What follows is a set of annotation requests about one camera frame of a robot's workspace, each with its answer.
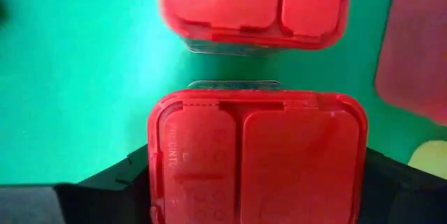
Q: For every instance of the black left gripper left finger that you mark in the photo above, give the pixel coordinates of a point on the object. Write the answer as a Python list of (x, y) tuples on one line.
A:
[(115, 199)]

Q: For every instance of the dark red flat container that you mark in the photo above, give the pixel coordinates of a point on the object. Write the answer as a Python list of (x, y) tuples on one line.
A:
[(419, 60)]

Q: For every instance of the pale yellow object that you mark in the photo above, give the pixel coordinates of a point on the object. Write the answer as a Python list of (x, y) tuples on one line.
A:
[(431, 157)]

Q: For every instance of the red-lidded square spice container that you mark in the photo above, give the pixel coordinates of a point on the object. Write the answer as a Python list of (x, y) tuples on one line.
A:
[(297, 164), (227, 0)]

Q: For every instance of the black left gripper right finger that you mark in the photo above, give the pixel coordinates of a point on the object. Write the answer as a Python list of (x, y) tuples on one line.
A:
[(401, 199)]

